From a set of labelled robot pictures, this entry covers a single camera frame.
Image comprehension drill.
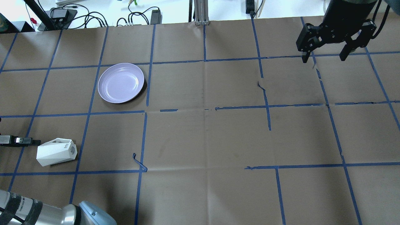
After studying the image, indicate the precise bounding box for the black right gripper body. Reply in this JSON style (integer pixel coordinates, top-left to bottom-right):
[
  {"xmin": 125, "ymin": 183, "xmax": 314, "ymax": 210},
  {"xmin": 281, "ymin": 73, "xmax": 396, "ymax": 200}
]
[{"xmin": 296, "ymin": 19, "xmax": 376, "ymax": 53}]

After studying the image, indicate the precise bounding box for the white faceted cup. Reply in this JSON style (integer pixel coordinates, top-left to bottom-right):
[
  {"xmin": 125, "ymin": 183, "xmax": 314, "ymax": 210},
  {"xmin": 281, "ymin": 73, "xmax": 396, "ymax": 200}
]
[{"xmin": 36, "ymin": 138, "xmax": 78, "ymax": 167}]

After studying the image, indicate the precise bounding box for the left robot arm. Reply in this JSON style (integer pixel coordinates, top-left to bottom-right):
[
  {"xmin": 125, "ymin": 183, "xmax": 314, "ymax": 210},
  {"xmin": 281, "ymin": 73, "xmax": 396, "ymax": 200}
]
[{"xmin": 0, "ymin": 135, "xmax": 116, "ymax": 225}]

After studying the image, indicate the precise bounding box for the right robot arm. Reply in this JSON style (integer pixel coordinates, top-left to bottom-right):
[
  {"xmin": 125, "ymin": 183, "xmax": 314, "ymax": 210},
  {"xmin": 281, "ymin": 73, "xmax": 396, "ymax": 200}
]
[{"xmin": 296, "ymin": 0, "xmax": 400, "ymax": 63}]

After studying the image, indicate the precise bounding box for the lilac plate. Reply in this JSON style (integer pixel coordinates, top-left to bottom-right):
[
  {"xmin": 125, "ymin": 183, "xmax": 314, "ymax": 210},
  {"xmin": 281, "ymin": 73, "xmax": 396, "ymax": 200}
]
[{"xmin": 97, "ymin": 63, "xmax": 146, "ymax": 104}]

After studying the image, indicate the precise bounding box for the black power adapter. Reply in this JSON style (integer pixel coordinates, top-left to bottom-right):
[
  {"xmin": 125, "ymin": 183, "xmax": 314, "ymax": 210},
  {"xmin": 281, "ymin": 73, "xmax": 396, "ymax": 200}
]
[{"xmin": 150, "ymin": 9, "xmax": 162, "ymax": 25}]

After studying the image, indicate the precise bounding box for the aluminium frame post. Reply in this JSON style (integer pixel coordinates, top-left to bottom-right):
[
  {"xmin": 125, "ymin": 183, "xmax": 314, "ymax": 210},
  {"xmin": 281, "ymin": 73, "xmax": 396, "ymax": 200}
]
[{"xmin": 193, "ymin": 0, "xmax": 210, "ymax": 26}]

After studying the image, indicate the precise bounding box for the black cables bundle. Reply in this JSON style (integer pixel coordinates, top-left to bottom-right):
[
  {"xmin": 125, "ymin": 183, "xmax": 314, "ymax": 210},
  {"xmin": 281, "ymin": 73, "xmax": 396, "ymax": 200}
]
[{"xmin": 37, "ymin": 3, "xmax": 160, "ymax": 30}]

